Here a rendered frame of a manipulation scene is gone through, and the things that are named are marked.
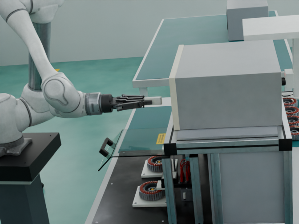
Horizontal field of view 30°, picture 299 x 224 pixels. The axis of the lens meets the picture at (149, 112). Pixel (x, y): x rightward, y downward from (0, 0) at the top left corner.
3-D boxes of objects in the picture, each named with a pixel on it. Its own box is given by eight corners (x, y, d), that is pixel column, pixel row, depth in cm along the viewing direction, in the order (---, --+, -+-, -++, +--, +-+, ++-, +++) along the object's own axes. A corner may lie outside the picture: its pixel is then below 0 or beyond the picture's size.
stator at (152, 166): (144, 172, 248) (143, 165, 247) (151, 160, 258) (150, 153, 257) (169, 173, 245) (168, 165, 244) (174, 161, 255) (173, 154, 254)
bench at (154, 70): (144, 177, 408) (131, 81, 380) (169, 90, 577) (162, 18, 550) (298, 173, 390) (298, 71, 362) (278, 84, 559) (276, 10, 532)
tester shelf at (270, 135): (164, 155, 197) (163, 143, 196) (180, 89, 260) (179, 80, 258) (292, 150, 190) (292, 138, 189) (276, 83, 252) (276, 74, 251)
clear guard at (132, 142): (98, 171, 205) (95, 157, 203) (110, 143, 227) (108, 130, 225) (186, 168, 200) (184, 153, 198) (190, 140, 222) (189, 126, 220)
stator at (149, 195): (137, 202, 225) (136, 194, 224) (141, 188, 236) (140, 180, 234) (165, 201, 224) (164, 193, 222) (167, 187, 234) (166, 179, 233)
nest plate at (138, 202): (132, 207, 224) (132, 204, 224) (138, 188, 238) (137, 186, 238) (169, 206, 222) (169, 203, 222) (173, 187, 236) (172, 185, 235)
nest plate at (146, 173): (141, 178, 247) (141, 175, 246) (146, 162, 260) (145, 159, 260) (175, 177, 244) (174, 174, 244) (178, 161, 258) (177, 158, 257)
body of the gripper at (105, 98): (105, 108, 226) (127, 106, 225) (101, 116, 219) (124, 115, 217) (103, 90, 224) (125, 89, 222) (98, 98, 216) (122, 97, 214)
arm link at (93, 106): (87, 119, 220) (102, 118, 219) (83, 97, 216) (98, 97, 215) (92, 110, 228) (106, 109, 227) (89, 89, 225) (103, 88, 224)
